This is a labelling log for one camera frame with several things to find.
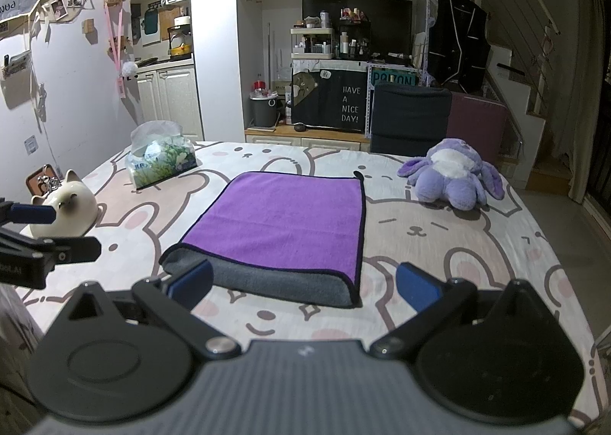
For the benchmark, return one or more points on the white ceramic cat figure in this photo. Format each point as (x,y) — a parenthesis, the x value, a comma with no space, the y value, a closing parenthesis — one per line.
(75,207)

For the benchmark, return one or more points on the black trash bin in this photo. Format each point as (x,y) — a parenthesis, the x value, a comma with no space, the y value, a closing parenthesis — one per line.
(265,109)

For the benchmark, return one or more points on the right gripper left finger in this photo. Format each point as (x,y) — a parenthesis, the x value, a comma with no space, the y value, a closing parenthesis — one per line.
(168,304)

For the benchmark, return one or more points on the brown tray with keys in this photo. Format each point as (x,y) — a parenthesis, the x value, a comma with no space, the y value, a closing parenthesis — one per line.
(43,181)

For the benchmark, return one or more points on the purple plush bunny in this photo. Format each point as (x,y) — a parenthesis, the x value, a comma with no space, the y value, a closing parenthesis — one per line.
(453,172)

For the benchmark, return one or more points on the white kitchen cabinet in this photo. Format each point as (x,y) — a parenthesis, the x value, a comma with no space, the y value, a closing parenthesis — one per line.
(168,92)

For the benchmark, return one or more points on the black have a nice day cloth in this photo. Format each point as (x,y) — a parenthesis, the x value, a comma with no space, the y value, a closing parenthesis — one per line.
(330,99)

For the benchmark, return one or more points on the dark office chair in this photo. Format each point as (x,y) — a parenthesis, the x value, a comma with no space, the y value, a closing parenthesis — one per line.
(408,120)

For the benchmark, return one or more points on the bunny print table cloth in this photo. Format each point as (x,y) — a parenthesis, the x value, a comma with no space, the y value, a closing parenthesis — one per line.
(489,247)

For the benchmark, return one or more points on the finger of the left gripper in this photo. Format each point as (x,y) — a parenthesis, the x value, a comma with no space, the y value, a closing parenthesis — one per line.
(68,250)
(21,213)

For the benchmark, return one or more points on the white storage shelf rack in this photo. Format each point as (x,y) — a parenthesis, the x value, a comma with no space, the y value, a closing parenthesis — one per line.
(311,44)

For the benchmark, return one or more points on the maroon padded board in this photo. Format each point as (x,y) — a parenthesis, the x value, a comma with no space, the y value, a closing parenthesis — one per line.
(478,121)

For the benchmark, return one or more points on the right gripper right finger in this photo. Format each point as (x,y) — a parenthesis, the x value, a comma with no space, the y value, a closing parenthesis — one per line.
(437,305)

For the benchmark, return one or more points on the teal poison sign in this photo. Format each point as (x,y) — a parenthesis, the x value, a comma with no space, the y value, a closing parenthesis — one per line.
(402,77)

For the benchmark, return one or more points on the purple and grey towel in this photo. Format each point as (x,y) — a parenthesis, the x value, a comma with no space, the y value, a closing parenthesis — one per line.
(281,235)

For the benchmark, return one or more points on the floral tissue pack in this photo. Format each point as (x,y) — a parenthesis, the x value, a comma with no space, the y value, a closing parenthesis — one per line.
(158,151)

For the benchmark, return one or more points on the wooden low drawer cabinet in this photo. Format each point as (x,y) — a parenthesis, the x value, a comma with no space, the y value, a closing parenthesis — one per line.
(286,135)

